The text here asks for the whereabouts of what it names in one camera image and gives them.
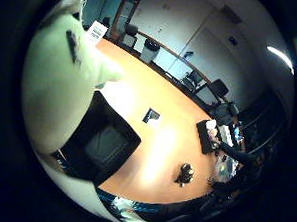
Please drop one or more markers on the black square container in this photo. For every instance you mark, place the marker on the black square container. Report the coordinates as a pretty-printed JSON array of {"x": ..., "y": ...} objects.
[{"x": 105, "y": 143}]

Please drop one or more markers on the blue metal table frame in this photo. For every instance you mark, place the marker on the blue metal table frame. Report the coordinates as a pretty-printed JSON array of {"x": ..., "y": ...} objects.
[{"x": 133, "y": 205}]

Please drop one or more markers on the white paper sign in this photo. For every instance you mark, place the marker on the white paper sign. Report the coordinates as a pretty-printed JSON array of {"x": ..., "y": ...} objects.
[{"x": 97, "y": 32}]

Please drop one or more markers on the ceiling light strip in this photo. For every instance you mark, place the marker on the ceiling light strip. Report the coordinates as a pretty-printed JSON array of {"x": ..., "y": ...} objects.
[{"x": 281, "y": 58}]

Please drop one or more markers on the small black device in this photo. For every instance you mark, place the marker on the small black device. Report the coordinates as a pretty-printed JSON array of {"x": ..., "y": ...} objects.
[{"x": 151, "y": 115}]

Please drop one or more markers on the white box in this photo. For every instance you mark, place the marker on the white box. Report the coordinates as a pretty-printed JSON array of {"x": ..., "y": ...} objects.
[{"x": 226, "y": 135}]

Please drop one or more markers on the black tray with toys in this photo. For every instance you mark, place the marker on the black tray with toys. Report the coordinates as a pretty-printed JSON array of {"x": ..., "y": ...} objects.
[{"x": 206, "y": 136}]

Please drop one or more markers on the dark brown plush toy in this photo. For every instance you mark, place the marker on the dark brown plush toy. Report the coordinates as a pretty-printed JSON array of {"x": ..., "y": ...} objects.
[{"x": 184, "y": 174}]

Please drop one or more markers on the white bin with black lid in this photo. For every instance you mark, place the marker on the white bin with black lid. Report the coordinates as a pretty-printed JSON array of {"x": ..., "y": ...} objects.
[{"x": 150, "y": 51}]

